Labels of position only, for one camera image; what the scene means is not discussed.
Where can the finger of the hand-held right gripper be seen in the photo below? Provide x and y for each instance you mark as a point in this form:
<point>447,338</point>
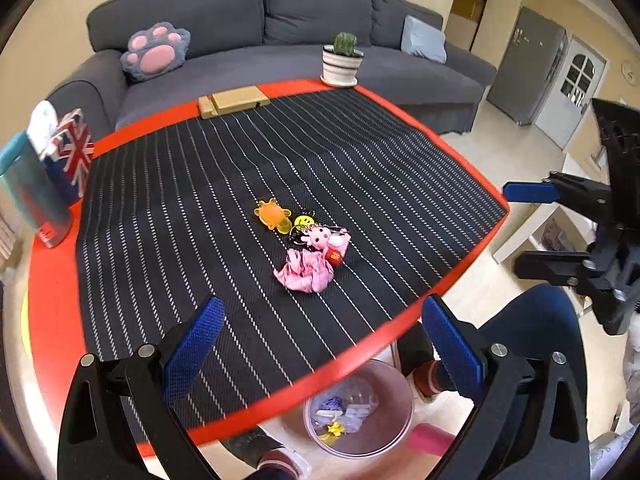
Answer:
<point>542,266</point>
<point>525,192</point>

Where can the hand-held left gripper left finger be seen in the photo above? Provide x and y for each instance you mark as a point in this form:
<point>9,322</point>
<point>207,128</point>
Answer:
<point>192,350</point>

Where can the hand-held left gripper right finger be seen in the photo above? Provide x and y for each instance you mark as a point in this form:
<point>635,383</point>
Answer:
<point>452,350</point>

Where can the pink waste bin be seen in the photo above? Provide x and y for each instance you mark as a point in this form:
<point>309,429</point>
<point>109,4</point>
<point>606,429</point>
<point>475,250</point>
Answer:
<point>395,420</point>

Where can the purple paper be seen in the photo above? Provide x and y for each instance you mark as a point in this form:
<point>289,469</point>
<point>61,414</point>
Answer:
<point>332,403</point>

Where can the pink paper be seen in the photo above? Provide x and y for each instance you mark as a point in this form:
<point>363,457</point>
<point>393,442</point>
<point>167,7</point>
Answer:
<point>305,272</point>

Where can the small yellow toy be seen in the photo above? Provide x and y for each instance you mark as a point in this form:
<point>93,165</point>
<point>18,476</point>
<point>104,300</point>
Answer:
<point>334,429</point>

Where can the white low table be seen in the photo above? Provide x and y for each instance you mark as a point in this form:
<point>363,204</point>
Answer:
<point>530,232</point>

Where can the person's black right shoe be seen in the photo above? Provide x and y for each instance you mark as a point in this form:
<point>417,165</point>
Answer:
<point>415,350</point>

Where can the person's black shoe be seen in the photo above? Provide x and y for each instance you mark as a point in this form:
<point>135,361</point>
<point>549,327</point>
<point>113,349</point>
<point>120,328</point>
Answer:
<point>250,442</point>
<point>415,350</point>

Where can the pink object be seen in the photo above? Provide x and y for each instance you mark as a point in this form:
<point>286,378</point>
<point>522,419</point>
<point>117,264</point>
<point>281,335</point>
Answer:
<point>430,438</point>

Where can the person's black left shoe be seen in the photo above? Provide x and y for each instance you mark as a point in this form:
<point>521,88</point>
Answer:
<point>250,442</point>

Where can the white windowed door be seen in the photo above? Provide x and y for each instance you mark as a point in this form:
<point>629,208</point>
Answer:
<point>580,90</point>

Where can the grey refrigerator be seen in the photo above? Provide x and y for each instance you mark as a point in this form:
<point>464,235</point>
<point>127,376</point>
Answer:
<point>530,65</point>

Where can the person's left leg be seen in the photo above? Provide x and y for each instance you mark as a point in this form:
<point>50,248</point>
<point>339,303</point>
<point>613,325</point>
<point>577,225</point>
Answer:
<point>280,465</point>

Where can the orange translucent toy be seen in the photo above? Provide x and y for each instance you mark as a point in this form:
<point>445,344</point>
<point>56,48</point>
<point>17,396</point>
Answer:
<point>271,215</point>

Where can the black striped table mat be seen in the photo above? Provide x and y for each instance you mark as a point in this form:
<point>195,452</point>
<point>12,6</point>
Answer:
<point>210,170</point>

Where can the light blue cushion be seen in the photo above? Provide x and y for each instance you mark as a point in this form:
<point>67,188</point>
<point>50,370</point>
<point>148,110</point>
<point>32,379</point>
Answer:
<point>425,40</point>

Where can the white cloth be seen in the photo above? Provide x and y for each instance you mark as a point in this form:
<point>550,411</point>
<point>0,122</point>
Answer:
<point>612,452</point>

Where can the wooden door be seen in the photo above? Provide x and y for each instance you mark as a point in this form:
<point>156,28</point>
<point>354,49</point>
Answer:
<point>467,0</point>

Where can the teal thermos bottle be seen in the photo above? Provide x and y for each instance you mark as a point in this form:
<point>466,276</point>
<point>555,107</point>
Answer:
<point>37,200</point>

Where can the cactus in striped pot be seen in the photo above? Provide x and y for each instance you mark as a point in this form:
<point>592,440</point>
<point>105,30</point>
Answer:
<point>341,65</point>

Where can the union jack bag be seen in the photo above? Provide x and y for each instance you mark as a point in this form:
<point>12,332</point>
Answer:
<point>70,160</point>

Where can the wooden phone stand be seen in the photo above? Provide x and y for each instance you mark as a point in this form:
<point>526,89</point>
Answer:
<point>237,100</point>

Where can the white tissue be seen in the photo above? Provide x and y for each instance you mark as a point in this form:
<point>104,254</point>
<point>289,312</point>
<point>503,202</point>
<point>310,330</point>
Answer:
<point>42,122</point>

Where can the grey fabric sofa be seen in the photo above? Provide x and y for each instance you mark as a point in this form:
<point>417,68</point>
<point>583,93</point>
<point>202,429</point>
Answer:
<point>250,70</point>

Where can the grey pink paw pillow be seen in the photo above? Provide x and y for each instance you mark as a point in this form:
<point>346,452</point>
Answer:
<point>152,52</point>

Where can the round wall clock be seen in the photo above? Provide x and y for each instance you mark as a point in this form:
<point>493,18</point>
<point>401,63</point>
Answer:
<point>631,70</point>

